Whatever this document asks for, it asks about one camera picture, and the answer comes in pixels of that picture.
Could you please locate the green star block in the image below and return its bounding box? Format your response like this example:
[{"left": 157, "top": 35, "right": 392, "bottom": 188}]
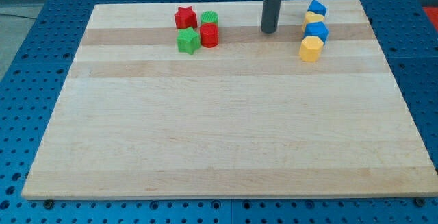
[{"left": 176, "top": 27, "right": 201, "bottom": 55}]

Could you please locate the red circle block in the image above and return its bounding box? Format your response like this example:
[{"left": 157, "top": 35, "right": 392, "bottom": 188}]
[{"left": 200, "top": 23, "right": 219, "bottom": 48}]

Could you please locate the green circle block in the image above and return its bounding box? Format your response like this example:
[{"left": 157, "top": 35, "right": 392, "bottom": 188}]
[{"left": 201, "top": 10, "right": 219, "bottom": 25}]

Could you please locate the red star block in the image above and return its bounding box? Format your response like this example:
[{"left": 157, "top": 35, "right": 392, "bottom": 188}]
[{"left": 174, "top": 6, "right": 198, "bottom": 29}]

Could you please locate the light wooden board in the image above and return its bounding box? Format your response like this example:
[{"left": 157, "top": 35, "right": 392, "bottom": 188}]
[{"left": 22, "top": 0, "right": 437, "bottom": 200}]

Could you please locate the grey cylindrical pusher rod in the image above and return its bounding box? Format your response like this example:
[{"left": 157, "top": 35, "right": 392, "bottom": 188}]
[{"left": 261, "top": 0, "right": 282, "bottom": 34}]

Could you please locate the yellow hexagon block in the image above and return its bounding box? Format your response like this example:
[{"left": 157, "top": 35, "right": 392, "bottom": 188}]
[{"left": 298, "top": 36, "right": 324, "bottom": 62}]

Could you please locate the blue pentagon block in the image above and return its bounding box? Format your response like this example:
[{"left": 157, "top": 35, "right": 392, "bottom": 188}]
[{"left": 303, "top": 21, "right": 329, "bottom": 44}]

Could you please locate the yellow heart block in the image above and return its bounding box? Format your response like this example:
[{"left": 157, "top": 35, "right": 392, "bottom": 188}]
[{"left": 302, "top": 11, "right": 325, "bottom": 32}]

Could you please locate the blue cube block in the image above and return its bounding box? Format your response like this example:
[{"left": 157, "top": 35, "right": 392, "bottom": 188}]
[{"left": 307, "top": 0, "right": 327, "bottom": 16}]

